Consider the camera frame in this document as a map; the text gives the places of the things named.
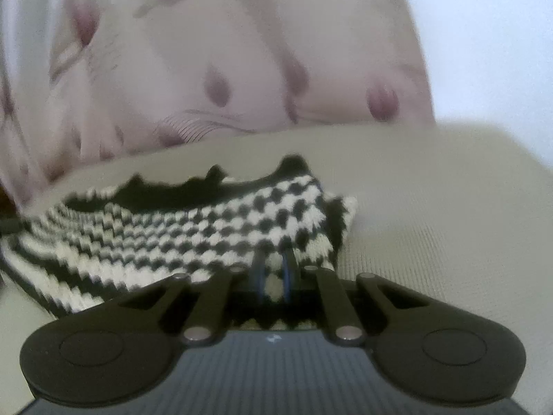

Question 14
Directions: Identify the pink leaf print curtain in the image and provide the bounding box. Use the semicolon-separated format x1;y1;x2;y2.
0;0;437;207

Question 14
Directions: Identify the black white striped knitted sweater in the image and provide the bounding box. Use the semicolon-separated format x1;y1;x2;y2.
0;154;359;329

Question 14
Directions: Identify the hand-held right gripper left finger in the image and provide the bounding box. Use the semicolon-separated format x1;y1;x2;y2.
110;248;266;348

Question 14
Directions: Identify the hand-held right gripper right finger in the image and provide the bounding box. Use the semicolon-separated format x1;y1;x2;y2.
281;247;433;347

